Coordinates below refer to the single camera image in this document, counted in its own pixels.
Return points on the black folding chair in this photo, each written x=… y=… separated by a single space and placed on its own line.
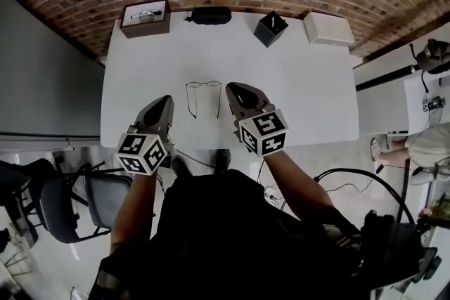
x=107 y=200

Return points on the black office chair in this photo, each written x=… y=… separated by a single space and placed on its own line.
x=17 y=182

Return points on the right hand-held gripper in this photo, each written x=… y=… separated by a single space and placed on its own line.
x=263 y=133

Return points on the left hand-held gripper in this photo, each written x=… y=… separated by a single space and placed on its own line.
x=140 y=154

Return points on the white rectangular box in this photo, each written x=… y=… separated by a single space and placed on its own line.
x=328 y=30

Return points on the grey cap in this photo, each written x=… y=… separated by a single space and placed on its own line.
x=434 y=58

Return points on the silver wristwatch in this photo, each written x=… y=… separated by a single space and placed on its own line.
x=146 y=15

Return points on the black glasses case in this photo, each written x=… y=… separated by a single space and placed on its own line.
x=209 y=15

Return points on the white shelf unit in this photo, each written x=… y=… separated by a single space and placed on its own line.
x=415 y=105

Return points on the brown wooden box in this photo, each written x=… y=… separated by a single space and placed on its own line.
x=146 y=30

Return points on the black square pen holder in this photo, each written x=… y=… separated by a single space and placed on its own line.
x=265 y=33

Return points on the white chair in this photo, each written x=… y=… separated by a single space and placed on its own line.
x=422 y=177

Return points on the grey cabinet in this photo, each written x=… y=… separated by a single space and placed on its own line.
x=45 y=81

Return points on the person's right forearm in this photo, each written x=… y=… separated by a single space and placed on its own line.
x=299 y=186

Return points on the person's black left shoe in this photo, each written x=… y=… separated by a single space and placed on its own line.
x=181 y=167

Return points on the person's left forearm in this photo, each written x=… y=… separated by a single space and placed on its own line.
x=131 y=214

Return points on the black coat rack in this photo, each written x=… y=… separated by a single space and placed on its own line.
x=383 y=78

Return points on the person's black shoe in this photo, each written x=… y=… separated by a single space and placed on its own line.
x=181 y=167
x=222 y=161

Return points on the person's black right shoe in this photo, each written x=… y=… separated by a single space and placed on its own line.
x=222 y=161

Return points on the dark curved rail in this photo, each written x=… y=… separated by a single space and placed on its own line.
x=405 y=186

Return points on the person's black clothing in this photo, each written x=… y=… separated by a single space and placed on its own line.
x=228 y=239

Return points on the black equipment pack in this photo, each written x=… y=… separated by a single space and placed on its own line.
x=390 y=246

